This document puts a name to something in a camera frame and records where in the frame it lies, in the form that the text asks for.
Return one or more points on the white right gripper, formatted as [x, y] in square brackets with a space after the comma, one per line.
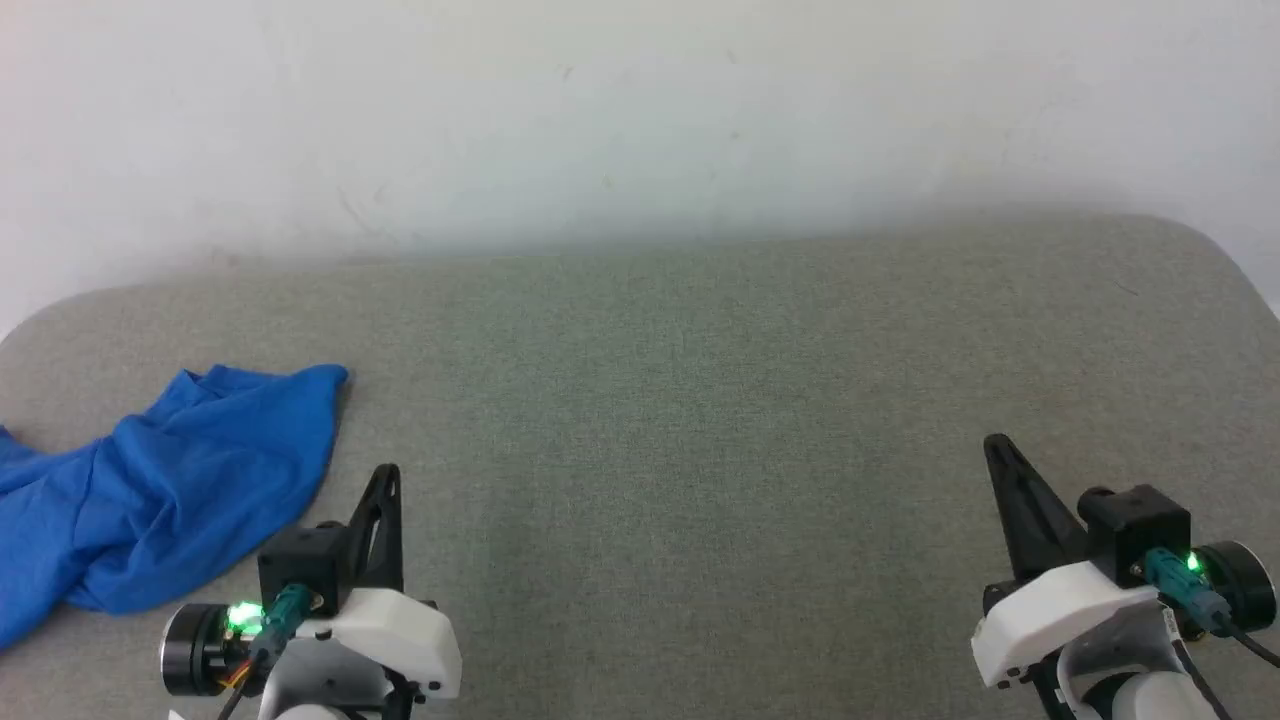
[1060, 610]

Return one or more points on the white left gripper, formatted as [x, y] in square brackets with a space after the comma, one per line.
[400, 640]

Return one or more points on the blue shorts with white trim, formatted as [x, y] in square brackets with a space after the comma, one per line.
[180, 480]

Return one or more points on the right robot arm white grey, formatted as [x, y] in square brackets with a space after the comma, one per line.
[1240, 585]

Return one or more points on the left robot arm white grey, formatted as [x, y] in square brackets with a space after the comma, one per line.
[195, 650]

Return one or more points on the grey fabric sofa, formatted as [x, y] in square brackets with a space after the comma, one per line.
[680, 420]

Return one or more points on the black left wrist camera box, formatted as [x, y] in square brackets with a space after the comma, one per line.
[300, 560]

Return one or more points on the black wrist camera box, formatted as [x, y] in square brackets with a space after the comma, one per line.
[1140, 530]
[300, 560]

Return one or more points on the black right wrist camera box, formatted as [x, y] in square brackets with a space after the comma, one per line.
[1140, 530]

